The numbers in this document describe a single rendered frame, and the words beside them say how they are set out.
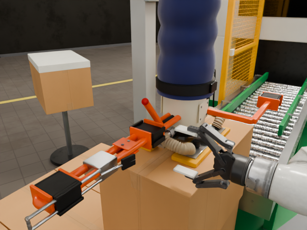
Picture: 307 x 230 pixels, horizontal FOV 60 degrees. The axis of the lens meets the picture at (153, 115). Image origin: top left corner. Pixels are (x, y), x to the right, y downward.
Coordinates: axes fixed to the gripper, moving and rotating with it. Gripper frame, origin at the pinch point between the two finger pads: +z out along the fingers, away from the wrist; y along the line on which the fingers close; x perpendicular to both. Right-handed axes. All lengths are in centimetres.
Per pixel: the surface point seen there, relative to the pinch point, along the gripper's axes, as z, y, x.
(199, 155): 0.9, 11.0, 16.8
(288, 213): -27, 107, 125
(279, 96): -15, -3, 59
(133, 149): 10.8, -0.2, -8.0
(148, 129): 13.3, -1.6, 2.8
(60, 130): 230, 107, 115
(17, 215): 75, 53, -17
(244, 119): -9.3, -0.5, 31.3
